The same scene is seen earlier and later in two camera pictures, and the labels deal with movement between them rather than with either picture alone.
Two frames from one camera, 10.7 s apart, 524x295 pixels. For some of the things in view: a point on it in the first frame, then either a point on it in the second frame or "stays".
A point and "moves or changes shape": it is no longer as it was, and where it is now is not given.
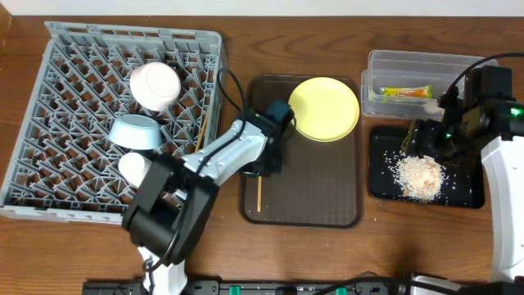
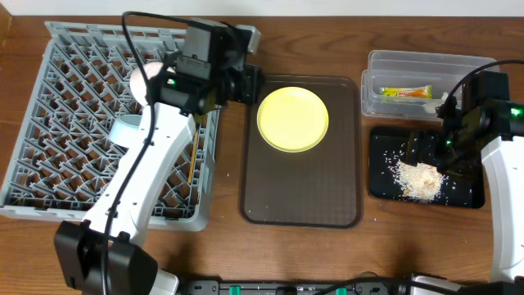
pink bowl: (155, 86) stays
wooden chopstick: (259, 194) moves or changes shape
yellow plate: (326, 109) moves or changes shape
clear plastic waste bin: (404, 84) stays
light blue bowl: (136, 131) stays
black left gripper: (252, 169) → (251, 74)
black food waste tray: (401, 177) stays
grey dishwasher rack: (65, 165) stays
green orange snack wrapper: (415, 92) stays
